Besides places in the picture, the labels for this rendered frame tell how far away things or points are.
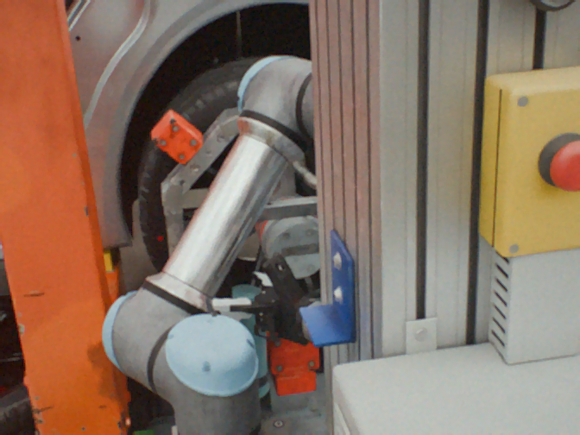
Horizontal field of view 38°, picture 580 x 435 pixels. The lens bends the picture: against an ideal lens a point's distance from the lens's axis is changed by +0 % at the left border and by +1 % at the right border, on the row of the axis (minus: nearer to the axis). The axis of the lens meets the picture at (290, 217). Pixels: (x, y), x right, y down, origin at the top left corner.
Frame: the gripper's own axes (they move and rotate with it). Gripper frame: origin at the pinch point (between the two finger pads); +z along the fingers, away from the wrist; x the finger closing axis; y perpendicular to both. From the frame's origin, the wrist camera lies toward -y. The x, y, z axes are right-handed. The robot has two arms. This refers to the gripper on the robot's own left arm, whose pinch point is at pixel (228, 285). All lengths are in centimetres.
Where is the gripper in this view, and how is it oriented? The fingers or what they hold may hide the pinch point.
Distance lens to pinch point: 171.4
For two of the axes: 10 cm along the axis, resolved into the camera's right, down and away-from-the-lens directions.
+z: -8.2, -1.9, 5.4
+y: 0.5, 9.2, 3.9
